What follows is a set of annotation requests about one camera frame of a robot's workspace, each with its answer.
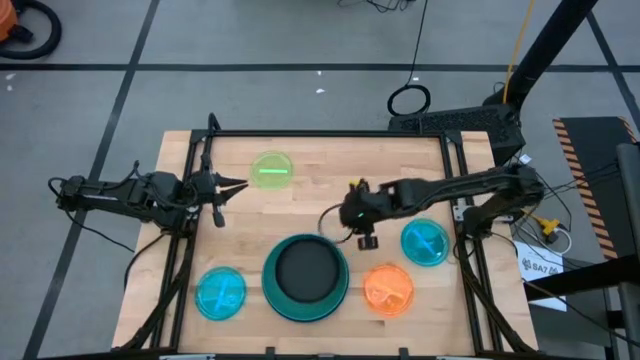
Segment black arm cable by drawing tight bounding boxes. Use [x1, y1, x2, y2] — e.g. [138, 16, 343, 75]
[123, 232, 166, 291]

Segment yellow cable connector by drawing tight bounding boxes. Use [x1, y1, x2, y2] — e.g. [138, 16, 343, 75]
[529, 212, 561, 239]

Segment large teal plastic plate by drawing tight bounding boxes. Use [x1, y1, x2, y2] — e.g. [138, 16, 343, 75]
[261, 233, 351, 323]

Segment black beam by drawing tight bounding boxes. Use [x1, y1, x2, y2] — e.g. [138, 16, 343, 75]
[523, 253, 640, 302]

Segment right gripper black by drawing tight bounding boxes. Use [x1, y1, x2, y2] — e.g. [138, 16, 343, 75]
[339, 178, 401, 236]

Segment small orange translucent plate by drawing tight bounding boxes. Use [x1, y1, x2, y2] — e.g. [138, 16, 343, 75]
[363, 263, 416, 318]

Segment dark grey post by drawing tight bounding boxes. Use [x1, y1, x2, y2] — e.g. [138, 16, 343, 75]
[615, 142, 640, 251]

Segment yellow cable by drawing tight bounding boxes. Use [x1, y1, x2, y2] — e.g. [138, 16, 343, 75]
[502, 0, 536, 105]

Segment black vacuum hose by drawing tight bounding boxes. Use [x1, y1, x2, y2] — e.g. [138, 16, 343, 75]
[0, 0, 63, 61]

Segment white paper sign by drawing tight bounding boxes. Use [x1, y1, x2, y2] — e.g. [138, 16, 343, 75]
[513, 240, 569, 312]

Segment orange vacuum cleaner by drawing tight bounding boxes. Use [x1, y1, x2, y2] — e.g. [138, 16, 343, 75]
[0, 0, 19, 44]

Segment black stand pole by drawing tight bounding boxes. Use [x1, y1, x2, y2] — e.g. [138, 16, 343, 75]
[482, 0, 600, 109]

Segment large blue plastic plate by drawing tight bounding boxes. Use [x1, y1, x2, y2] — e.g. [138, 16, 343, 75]
[261, 233, 351, 324]

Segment black coiled floor cable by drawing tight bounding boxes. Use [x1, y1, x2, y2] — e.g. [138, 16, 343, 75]
[386, 0, 432, 118]

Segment small green translucent plate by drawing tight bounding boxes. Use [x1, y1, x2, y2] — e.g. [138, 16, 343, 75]
[250, 150, 295, 191]

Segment black plastic plate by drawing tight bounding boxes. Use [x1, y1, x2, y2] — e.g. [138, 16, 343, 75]
[274, 243, 342, 304]

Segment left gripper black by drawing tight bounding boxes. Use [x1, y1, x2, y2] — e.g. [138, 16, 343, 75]
[192, 170, 250, 229]

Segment black cable bundle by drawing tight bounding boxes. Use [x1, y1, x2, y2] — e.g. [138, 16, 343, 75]
[337, 0, 417, 14]

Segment small cyan translucent plate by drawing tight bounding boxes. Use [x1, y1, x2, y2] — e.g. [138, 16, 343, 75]
[194, 265, 248, 322]
[400, 217, 451, 268]

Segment black hazard-striped floor mat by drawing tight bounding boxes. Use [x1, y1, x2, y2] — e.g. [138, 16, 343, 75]
[552, 115, 640, 261]

